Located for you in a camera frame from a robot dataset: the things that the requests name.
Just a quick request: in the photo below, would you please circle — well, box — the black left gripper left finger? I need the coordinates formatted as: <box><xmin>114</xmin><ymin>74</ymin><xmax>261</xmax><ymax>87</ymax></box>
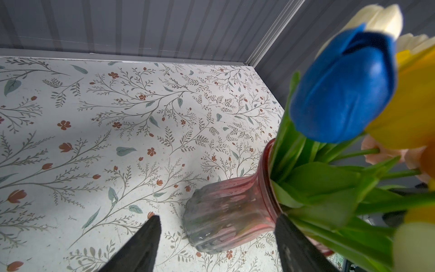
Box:
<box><xmin>99</xmin><ymin>215</ymin><xmax>162</xmax><ymax>272</ymax></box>

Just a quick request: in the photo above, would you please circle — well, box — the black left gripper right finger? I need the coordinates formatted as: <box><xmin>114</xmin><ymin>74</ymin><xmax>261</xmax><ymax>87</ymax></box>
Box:
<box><xmin>274</xmin><ymin>214</ymin><xmax>338</xmax><ymax>272</ymax></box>

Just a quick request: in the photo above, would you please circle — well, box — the yellow artificial tulip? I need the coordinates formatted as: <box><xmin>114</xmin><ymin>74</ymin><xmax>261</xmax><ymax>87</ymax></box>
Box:
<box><xmin>365</xmin><ymin>46</ymin><xmax>435</xmax><ymax>149</ymax></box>

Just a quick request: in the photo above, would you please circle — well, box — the pink artificial tulip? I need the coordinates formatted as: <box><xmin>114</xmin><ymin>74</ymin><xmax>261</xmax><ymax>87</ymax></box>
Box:
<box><xmin>361</xmin><ymin>136</ymin><xmax>435</xmax><ymax>190</ymax></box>

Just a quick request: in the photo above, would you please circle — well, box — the blue artificial tulip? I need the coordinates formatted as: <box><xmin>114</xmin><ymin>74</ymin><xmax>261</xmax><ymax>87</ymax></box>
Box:
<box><xmin>290</xmin><ymin>24</ymin><xmax>398</xmax><ymax>143</ymax></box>

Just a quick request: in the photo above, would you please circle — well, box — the white artificial tulip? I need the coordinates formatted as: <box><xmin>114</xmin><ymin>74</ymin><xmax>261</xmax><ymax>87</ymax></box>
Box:
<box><xmin>315</xmin><ymin>4</ymin><xmax>403</xmax><ymax>58</ymax></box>
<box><xmin>396</xmin><ymin>33</ymin><xmax>435</xmax><ymax>54</ymax></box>

